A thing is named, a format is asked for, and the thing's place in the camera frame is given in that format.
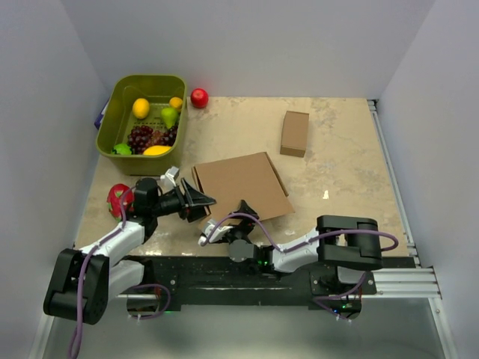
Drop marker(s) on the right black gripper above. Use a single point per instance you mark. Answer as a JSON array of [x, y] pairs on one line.
[[245, 224]]

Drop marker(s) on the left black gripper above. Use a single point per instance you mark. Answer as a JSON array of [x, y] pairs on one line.
[[192, 204]]

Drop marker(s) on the brown cardboard box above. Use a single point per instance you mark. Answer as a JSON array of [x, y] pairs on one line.
[[252, 178]]

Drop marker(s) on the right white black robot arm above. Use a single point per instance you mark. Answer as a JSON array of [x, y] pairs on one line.
[[339, 241]]

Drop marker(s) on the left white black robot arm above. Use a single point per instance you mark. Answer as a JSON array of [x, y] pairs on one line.
[[84, 280]]

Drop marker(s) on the small closed cardboard box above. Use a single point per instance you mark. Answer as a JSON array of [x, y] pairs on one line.
[[294, 134]]

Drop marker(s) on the yellow mango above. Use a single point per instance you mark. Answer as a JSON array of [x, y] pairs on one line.
[[156, 150]]

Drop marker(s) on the pink dragon fruit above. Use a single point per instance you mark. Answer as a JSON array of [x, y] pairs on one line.
[[119, 194]]

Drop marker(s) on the dark purple grapes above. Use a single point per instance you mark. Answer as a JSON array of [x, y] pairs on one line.
[[142, 137]]

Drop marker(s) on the green pear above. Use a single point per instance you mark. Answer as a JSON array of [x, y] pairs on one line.
[[169, 116]]

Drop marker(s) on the small orange fruit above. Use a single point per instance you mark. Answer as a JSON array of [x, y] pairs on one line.
[[176, 103]]

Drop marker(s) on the red apple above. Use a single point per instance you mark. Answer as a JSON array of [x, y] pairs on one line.
[[199, 98]]

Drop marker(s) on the yellow lemon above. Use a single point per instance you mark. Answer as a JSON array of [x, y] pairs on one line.
[[141, 108]]

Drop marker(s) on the green plastic basket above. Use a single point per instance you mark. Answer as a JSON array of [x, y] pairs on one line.
[[119, 121]]

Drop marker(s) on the blue white booklet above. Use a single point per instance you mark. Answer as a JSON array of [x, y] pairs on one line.
[[99, 119]]

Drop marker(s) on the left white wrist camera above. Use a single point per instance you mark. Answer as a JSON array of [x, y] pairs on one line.
[[169, 179]]

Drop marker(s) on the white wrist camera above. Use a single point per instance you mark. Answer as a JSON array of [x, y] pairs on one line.
[[213, 232], [169, 179]]

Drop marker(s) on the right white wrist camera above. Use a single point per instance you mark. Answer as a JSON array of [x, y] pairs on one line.
[[213, 232]]

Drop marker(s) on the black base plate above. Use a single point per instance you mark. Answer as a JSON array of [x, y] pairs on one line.
[[171, 283]]

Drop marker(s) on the aluminium frame rail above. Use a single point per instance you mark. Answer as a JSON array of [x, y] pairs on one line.
[[347, 164]]

